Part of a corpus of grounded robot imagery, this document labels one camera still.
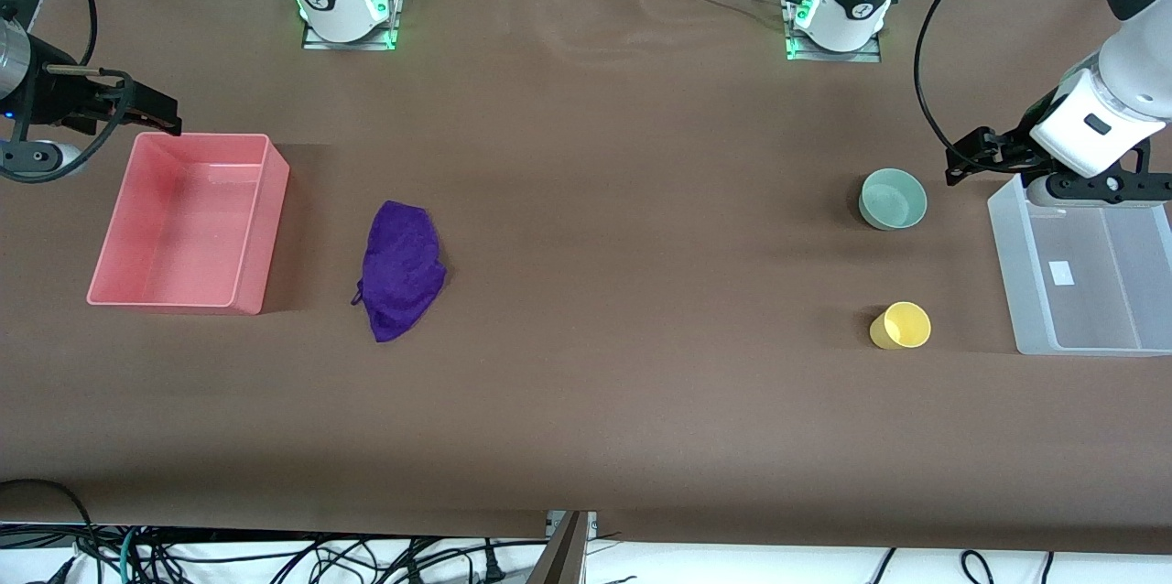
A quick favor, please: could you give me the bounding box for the black floor cable bundle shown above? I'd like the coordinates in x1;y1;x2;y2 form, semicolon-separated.
0;478;518;584

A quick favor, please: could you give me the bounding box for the pink plastic bin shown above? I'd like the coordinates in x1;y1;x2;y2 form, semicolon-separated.
86;132;292;317

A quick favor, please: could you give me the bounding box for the metal base plate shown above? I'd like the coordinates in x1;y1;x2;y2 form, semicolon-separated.
784;0;884;64
301;0;406;52

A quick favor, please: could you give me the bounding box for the clear plastic bin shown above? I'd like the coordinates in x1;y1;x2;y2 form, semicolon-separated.
986;174;1172;357

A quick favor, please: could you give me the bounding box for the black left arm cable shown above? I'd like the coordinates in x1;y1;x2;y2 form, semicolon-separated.
913;0;1037;175

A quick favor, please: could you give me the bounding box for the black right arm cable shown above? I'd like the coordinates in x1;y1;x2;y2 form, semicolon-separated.
0;0;140;185

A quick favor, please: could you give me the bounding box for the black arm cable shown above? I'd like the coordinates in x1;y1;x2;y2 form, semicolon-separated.
0;0;140;185
913;0;1037;175

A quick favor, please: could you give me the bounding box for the purple cloth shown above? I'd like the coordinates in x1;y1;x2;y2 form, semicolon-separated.
351;200;449;344

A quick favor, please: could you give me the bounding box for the green bowl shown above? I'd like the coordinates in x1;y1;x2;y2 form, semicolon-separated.
858;168;928;232

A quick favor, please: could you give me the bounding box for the yellow cup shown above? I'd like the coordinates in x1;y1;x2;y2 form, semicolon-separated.
868;301;933;351

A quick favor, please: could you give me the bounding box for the teal floor cable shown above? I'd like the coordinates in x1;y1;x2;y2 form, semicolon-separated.
115;527;140;584

